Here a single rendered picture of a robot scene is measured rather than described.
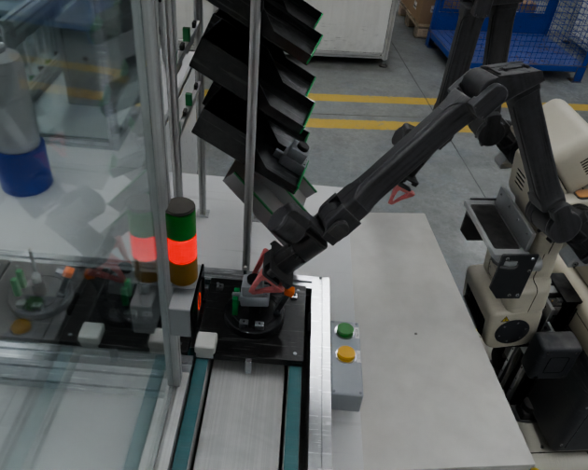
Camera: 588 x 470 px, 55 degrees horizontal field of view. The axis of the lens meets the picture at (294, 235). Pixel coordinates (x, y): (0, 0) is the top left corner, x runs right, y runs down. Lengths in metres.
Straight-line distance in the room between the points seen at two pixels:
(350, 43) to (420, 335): 4.04
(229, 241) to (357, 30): 3.78
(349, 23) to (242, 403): 4.34
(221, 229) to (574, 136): 1.00
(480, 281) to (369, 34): 3.75
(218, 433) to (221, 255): 0.62
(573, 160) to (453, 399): 0.63
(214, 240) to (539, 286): 0.95
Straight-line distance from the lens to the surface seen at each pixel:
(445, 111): 1.13
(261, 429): 1.23
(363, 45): 5.34
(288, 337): 1.31
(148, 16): 0.77
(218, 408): 1.25
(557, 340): 1.84
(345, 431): 1.31
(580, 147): 1.47
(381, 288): 1.62
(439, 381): 1.45
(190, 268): 0.97
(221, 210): 1.84
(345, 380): 1.26
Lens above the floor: 1.95
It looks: 39 degrees down
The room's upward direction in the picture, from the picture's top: 6 degrees clockwise
